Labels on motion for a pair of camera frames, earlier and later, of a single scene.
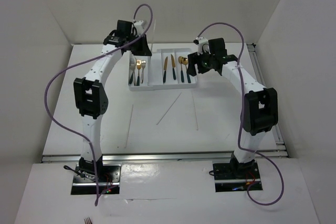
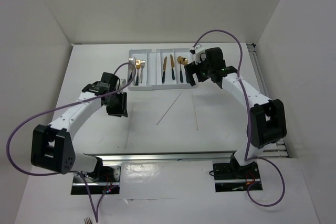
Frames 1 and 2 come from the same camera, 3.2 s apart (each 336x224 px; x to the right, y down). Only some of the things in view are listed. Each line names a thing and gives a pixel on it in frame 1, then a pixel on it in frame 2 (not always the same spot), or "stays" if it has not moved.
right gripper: x=194 y=59 -> x=191 y=68
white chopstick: x=169 y=107 stays
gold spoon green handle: x=185 y=61 stays
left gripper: x=144 y=50 -> x=122 y=109
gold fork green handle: x=138 y=65 stays
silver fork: x=143 y=63 stays
